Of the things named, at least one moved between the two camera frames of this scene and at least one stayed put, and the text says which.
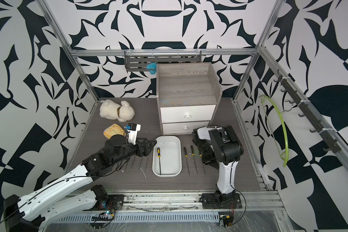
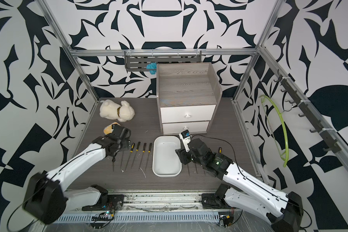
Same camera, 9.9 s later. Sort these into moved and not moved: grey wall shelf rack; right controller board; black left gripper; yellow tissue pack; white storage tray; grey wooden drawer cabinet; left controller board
Moved: black left gripper
Not moved: grey wall shelf rack; white storage tray; yellow tissue pack; right controller board; grey wooden drawer cabinet; left controller board
